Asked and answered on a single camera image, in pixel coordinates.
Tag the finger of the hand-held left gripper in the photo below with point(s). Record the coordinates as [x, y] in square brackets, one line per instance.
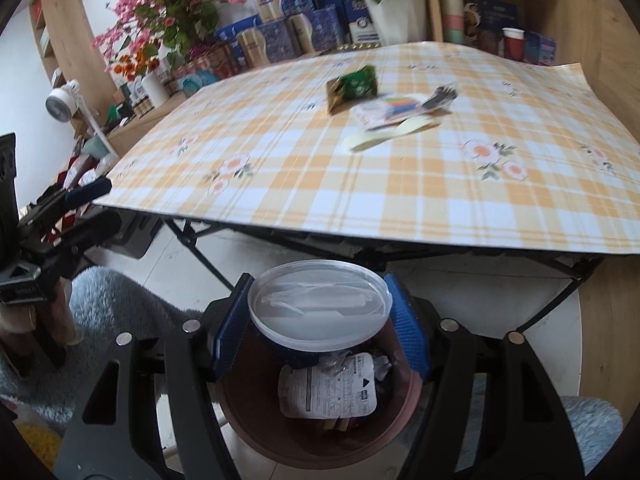
[92, 187]
[90, 232]

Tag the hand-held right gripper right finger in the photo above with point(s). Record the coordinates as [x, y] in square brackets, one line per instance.
[410, 335]

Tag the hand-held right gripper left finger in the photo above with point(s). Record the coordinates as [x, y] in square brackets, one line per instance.
[230, 335]

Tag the brown round plastic bin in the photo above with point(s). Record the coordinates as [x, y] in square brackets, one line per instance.
[250, 420]

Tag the round translucent plastic lid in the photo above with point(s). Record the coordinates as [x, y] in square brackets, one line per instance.
[320, 310]

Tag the person's left hand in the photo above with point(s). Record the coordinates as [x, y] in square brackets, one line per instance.
[12, 335]

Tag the red white checkered cloth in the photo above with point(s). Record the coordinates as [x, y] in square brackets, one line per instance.
[70, 175]

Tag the black crate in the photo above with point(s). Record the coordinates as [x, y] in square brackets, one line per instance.
[140, 237]

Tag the person's left leg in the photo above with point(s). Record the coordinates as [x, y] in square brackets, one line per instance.
[115, 300]

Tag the person's leg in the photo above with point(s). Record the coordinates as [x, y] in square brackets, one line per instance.
[590, 425]
[115, 300]

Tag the wooden sideboard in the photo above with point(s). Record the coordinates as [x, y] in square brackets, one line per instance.
[135, 127]

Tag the white desk fan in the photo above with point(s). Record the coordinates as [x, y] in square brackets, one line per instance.
[60, 102]

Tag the row of small bottles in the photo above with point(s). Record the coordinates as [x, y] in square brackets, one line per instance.
[142, 105]

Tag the white vase orange flowers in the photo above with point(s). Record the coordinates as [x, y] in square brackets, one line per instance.
[152, 90]

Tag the patterned teal planter box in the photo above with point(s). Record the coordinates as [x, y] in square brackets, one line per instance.
[200, 77]

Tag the folding table with plaid cloth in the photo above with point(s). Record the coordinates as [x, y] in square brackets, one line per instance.
[350, 190]

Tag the tall wooden shelf column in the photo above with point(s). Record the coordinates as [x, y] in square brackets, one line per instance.
[65, 20]

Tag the person's right leg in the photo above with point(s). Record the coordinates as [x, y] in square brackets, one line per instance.
[590, 425]

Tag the pale yellow plastic strip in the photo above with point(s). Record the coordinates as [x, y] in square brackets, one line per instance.
[395, 132]

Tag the blue flat box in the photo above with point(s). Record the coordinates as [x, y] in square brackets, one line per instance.
[235, 30]

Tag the white colourful printed packet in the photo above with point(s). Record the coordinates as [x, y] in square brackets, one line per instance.
[380, 112]

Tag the black plastic cutlery packet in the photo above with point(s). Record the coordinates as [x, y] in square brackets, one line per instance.
[440, 97]

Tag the gold green snack wrapper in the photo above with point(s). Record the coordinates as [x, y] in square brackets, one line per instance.
[357, 82]

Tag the gold tray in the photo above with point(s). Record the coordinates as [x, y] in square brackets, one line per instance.
[357, 46]

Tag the brown glass cup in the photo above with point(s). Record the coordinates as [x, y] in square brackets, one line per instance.
[485, 42]

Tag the red paper cup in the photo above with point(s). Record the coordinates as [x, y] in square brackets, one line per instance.
[512, 45]

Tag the blue white emblem box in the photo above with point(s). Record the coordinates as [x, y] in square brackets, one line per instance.
[360, 25]

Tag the blue purple box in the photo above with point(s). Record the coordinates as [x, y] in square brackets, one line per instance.
[540, 47]

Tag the red rose plant white pot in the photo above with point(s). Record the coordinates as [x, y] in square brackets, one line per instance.
[395, 17]

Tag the stack of pastel cups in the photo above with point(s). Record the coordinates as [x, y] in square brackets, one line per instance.
[452, 15]

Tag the dark blue moon box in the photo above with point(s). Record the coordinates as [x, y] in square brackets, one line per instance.
[492, 12]

